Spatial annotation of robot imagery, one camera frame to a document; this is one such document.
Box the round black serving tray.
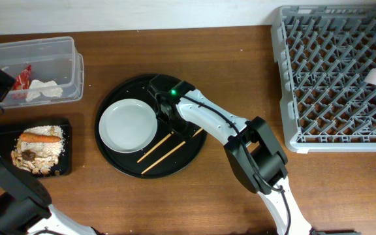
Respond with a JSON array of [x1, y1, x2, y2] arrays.
[[95, 74, 207, 179]]

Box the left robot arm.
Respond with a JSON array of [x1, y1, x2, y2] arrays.
[[0, 69, 99, 235]]

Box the clear plastic bin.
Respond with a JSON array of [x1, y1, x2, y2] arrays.
[[0, 37, 84, 109]]

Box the wooden chopstick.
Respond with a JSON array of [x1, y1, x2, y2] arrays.
[[141, 128, 203, 175], [137, 131, 174, 163]]

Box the white tissue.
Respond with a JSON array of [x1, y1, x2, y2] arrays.
[[25, 80, 63, 102]]

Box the orange carrot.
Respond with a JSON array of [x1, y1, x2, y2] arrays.
[[20, 133, 61, 143]]

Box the brown food lump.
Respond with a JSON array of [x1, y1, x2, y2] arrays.
[[21, 149, 36, 162]]

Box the red snack wrapper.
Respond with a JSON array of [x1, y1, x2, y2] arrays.
[[12, 65, 32, 91]]

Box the rice and peanut scraps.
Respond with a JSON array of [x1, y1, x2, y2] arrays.
[[10, 125, 65, 177]]

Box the grey-white plate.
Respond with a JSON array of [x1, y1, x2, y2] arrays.
[[99, 99, 158, 153]]

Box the grey dishwasher rack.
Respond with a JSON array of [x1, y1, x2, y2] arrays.
[[271, 5, 376, 153]]

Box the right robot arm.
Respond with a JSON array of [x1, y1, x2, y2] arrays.
[[149, 81, 322, 235]]

